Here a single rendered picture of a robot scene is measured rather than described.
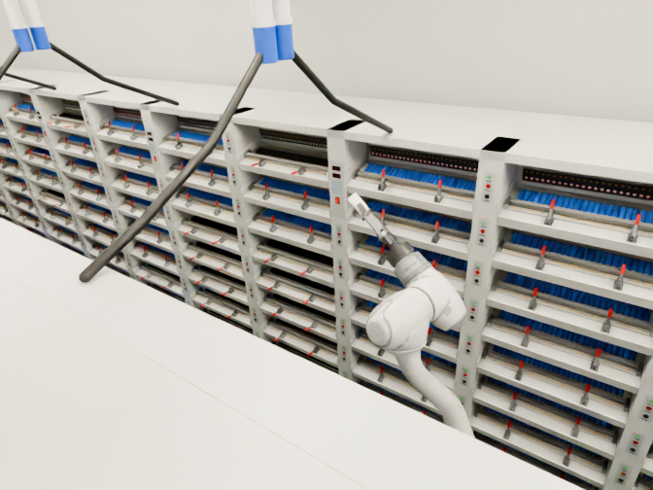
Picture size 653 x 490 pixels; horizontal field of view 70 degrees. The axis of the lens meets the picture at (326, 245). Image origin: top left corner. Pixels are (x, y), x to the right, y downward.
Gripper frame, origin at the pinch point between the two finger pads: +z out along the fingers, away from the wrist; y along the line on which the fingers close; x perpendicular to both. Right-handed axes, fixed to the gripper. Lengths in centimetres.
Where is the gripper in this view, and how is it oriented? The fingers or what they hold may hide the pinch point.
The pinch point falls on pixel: (359, 204)
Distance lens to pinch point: 132.6
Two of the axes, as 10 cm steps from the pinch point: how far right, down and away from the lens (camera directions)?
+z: -5.9, -7.6, 2.9
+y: -2.3, -1.9, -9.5
